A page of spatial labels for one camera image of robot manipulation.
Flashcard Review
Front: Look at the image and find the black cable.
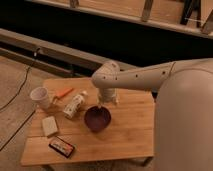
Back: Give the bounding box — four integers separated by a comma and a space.
0, 47, 42, 152

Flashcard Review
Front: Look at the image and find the dark purple ceramic bowl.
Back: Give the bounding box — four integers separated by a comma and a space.
84, 106, 111, 132

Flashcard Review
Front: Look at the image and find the black rectangular box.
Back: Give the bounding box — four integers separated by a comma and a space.
49, 137, 75, 158

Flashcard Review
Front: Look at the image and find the beige sponge block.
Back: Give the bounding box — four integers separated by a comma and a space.
42, 116, 58, 137

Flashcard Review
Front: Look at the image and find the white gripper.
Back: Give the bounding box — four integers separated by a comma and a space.
97, 88, 118, 110

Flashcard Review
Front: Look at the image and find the wooden table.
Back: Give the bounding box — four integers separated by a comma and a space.
19, 77, 156, 167

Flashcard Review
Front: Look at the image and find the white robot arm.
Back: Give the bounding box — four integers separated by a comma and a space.
92, 58, 213, 171

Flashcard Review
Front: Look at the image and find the white plastic bottle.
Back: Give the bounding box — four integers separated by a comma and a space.
63, 91, 88, 119

